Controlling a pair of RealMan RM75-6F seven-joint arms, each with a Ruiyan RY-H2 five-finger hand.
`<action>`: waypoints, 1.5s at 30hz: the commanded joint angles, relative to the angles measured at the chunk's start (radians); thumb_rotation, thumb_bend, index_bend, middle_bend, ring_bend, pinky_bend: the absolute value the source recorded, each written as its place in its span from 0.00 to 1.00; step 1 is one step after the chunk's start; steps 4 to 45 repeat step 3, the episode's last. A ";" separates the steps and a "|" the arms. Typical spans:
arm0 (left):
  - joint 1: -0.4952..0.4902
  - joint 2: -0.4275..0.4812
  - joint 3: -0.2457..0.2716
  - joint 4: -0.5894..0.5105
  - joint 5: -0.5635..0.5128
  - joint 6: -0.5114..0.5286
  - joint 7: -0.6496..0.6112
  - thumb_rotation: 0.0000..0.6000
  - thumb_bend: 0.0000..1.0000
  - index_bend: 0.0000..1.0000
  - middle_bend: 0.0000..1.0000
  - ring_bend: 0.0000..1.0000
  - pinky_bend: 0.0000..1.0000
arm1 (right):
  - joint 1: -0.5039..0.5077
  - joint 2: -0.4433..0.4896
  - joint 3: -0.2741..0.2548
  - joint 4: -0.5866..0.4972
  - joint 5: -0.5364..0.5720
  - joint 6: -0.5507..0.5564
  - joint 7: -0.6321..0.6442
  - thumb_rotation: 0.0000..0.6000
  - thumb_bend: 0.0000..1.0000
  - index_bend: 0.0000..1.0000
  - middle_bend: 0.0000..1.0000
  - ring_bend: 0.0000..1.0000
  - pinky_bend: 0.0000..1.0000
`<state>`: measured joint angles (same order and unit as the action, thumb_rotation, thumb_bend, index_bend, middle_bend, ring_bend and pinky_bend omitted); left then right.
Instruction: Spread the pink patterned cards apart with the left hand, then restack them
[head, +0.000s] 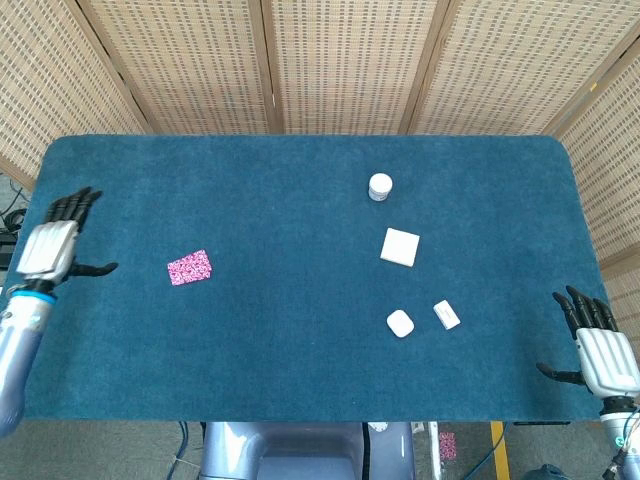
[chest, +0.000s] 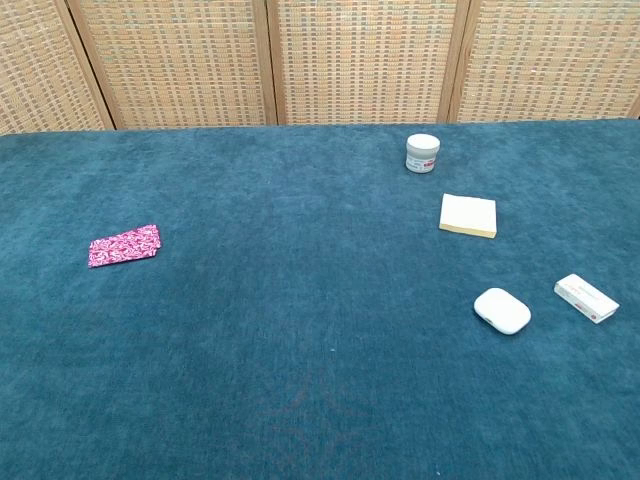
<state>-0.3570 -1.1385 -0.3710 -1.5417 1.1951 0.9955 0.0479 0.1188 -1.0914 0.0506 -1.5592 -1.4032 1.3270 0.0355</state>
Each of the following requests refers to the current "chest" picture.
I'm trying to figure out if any blue carpet table mat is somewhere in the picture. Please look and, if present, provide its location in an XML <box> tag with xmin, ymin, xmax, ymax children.
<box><xmin>0</xmin><ymin>118</ymin><xmax>640</xmax><ymax>480</ymax></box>

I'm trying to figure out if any small white labelled jar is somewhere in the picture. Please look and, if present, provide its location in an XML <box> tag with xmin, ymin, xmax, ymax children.
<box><xmin>404</xmin><ymin>133</ymin><xmax>442</xmax><ymax>175</ymax></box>

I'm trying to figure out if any pale yellow sticky note pad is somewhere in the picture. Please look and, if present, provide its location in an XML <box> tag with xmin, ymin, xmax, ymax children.
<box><xmin>438</xmin><ymin>193</ymin><xmax>499</xmax><ymax>240</ymax></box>

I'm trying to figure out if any woven bamboo folding screen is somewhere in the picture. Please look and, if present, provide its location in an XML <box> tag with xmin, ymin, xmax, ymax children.
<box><xmin>0</xmin><ymin>0</ymin><xmax>640</xmax><ymax>136</ymax></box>

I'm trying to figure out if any white earbuds charging case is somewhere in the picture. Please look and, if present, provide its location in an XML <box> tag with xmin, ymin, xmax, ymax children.
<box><xmin>473</xmin><ymin>287</ymin><xmax>532</xmax><ymax>336</ymax></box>

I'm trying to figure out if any small white orange-print box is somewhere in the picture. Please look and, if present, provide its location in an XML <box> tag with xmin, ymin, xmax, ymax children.
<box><xmin>553</xmin><ymin>273</ymin><xmax>621</xmax><ymax>325</ymax></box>

